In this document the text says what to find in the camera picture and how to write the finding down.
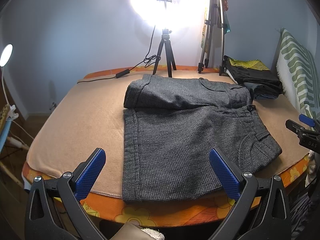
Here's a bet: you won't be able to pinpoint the white clip desk lamp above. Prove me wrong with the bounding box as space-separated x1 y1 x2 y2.
0 44 19 120

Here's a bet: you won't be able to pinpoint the green striped pillow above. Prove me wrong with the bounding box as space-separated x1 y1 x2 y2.
276 28 319 119

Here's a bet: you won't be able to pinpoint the bright ring light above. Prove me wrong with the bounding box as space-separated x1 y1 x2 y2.
130 0 208 37

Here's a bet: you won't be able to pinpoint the grey folded garment in stack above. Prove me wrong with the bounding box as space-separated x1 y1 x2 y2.
242 82 280 100

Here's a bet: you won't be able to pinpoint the black and yellow folded garment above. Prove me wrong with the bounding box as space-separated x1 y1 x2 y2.
223 56 283 94

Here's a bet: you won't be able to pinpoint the grey checked short pants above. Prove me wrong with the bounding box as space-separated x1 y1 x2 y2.
122 74 282 203

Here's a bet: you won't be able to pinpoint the black power cable with adapter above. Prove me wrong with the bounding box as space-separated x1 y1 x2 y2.
76 24 161 84

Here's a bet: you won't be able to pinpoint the tall silver tripod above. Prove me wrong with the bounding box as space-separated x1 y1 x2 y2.
197 0 227 76

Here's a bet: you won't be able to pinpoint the small black tripod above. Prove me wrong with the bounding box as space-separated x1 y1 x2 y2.
152 29 177 77

